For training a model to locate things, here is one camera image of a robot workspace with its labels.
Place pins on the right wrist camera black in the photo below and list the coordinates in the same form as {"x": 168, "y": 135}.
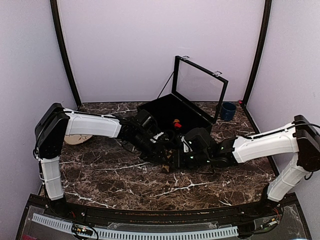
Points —
{"x": 199, "y": 139}

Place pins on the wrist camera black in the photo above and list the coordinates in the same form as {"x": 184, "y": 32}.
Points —
{"x": 199, "y": 139}
{"x": 146, "y": 121}

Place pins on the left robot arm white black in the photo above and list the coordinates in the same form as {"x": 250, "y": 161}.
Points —
{"x": 49, "y": 138}

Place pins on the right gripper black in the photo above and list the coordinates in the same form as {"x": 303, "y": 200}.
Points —
{"x": 178, "y": 160}

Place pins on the blue mug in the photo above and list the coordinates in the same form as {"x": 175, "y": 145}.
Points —
{"x": 228, "y": 110}

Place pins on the tan brown argyle sock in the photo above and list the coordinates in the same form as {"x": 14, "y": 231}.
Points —
{"x": 168, "y": 164}

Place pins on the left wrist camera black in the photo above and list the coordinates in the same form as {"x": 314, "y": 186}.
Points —
{"x": 146, "y": 121}

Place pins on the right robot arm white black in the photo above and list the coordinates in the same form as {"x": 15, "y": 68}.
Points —
{"x": 299, "y": 137}

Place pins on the black frame post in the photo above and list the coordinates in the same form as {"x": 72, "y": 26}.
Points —
{"x": 63, "y": 51}
{"x": 259, "y": 51}

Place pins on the right black frame post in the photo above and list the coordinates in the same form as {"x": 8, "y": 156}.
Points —
{"x": 259, "y": 51}

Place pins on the beige round plate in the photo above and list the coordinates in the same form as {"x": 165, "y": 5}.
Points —
{"x": 76, "y": 139}

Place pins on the red orange argyle sock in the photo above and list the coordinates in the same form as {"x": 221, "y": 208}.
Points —
{"x": 177, "y": 124}

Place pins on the white slotted cable duct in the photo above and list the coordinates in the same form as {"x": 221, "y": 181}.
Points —
{"x": 119, "y": 231}

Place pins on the black display case box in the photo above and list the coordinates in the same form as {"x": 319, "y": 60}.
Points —
{"x": 195, "y": 98}

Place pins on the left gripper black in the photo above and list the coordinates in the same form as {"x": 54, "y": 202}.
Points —
{"x": 153, "y": 155}

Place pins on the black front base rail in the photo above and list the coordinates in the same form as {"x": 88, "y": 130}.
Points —
{"x": 286, "y": 221}

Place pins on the left black frame post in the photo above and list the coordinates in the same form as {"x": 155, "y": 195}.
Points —
{"x": 63, "y": 51}

